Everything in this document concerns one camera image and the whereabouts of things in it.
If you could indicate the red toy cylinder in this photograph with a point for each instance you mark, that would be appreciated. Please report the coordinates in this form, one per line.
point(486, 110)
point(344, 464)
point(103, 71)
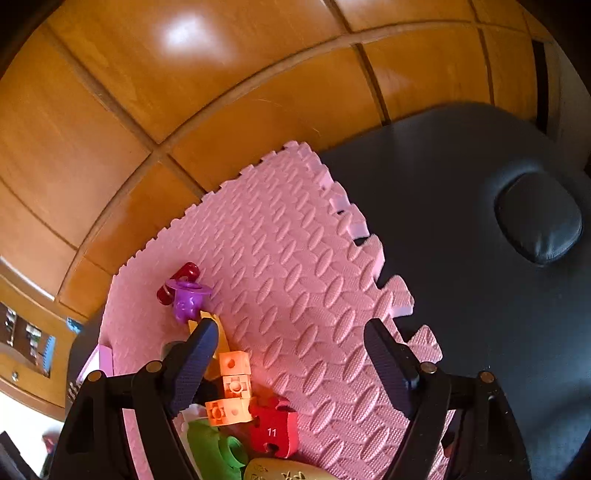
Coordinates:
point(185, 272)

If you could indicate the black padded massage table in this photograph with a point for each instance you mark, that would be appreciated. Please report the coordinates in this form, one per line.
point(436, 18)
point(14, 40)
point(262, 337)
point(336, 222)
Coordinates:
point(461, 207)

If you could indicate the orange cube block piece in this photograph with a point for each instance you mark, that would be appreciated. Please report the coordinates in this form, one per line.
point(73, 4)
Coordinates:
point(233, 364)

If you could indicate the pink foam puzzle mat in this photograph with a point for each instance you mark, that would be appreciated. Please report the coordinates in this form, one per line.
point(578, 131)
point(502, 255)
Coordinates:
point(300, 277)

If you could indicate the cream oval embossed stone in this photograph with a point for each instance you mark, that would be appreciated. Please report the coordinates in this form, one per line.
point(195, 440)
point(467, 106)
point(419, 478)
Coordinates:
point(277, 470)

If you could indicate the red foam puzzle piece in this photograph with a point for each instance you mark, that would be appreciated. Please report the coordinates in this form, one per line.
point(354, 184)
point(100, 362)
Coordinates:
point(270, 424)

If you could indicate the black face hole cushion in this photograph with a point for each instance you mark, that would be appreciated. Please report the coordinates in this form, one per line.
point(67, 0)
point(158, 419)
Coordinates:
point(538, 217)

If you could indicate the purple toy funnel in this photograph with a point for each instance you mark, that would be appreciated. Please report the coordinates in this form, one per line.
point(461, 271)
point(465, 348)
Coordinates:
point(189, 300)

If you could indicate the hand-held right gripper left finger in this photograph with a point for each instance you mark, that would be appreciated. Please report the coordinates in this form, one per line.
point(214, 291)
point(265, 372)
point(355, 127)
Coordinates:
point(196, 357)

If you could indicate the wooden cabinet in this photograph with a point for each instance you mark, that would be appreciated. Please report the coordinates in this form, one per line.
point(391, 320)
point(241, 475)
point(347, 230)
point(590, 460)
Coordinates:
point(27, 383)

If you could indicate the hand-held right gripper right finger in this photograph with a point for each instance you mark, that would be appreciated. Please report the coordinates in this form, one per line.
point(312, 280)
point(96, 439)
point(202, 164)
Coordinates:
point(388, 364)

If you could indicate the white green plug-in device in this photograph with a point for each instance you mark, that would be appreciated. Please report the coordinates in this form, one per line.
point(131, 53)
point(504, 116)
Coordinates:
point(207, 441)

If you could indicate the yellow plastic clip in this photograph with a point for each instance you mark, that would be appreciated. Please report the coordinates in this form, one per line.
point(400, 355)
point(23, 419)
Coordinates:
point(223, 344)

